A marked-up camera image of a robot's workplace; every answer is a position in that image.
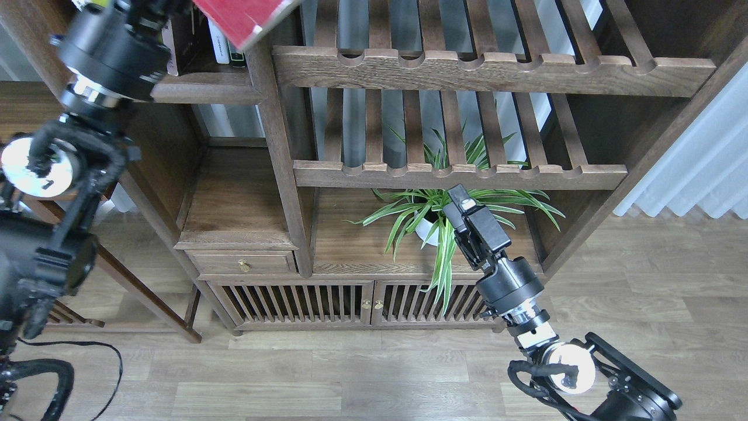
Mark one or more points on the dark green upright book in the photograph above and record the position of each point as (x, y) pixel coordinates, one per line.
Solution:
(237, 58)

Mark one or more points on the red book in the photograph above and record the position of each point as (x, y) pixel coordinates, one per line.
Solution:
(245, 22)

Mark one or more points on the brass drawer knob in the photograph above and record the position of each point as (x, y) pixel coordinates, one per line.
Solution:
(244, 266)

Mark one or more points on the white upright book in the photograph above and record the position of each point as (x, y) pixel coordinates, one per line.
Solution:
(220, 44)

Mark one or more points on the white plant pot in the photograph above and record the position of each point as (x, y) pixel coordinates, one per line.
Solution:
(427, 230)

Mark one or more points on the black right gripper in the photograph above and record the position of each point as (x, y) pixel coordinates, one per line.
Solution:
(506, 284)

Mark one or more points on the dark wooden bookshelf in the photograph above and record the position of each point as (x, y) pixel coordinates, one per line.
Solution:
(262, 165)

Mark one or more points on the white curtain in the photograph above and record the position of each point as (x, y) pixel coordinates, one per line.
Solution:
(705, 169)

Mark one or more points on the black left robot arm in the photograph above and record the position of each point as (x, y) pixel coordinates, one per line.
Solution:
(53, 178)

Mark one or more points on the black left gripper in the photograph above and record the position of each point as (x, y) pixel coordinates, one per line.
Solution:
(115, 51)

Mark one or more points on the green spider plant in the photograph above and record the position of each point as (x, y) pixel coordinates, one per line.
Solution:
(414, 206)

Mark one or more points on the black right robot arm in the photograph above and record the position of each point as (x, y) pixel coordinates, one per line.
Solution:
(551, 368)

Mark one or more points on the maroon book white characters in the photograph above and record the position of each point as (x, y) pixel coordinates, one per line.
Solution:
(182, 35)

